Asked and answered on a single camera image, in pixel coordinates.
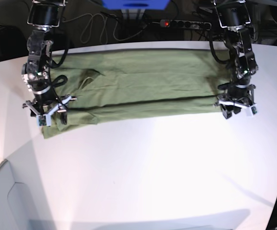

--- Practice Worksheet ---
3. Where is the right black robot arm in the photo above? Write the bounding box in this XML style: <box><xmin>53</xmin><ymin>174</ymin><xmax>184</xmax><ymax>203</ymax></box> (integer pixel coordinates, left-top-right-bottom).
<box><xmin>22</xmin><ymin>0</ymin><xmax>76</xmax><ymax>127</ymax></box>

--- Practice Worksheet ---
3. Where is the blue box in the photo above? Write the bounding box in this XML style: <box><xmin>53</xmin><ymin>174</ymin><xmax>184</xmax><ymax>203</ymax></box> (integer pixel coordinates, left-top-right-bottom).
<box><xmin>102</xmin><ymin>0</ymin><xmax>170</xmax><ymax>10</ymax></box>

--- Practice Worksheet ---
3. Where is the black power strip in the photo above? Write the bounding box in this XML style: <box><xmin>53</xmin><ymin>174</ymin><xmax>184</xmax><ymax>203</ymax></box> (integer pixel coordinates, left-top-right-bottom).
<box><xmin>159</xmin><ymin>20</ymin><xmax>211</xmax><ymax>31</ymax></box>

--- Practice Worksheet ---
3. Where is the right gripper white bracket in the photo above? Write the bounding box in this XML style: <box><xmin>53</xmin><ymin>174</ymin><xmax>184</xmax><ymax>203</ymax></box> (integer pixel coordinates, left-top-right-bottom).
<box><xmin>22</xmin><ymin>94</ymin><xmax>77</xmax><ymax>127</ymax></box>

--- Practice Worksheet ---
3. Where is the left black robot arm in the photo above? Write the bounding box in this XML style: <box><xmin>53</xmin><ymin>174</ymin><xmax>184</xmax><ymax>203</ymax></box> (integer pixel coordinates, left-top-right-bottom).
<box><xmin>209</xmin><ymin>0</ymin><xmax>258</xmax><ymax>119</ymax></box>

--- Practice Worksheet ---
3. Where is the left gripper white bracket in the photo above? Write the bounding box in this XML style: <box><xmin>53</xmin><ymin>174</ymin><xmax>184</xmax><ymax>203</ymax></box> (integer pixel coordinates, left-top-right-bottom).
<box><xmin>213</xmin><ymin>84</ymin><xmax>258</xmax><ymax>120</ymax></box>

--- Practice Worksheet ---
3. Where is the grey cable on floor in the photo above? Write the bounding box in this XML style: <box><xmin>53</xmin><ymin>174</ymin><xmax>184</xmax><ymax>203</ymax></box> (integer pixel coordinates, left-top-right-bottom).
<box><xmin>64</xmin><ymin>13</ymin><xmax>148</xmax><ymax>44</ymax></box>

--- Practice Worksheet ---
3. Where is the green T-shirt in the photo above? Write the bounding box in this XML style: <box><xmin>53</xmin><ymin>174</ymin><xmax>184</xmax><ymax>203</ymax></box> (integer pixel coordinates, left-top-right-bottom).
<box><xmin>42</xmin><ymin>49</ymin><xmax>230</xmax><ymax>139</ymax></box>

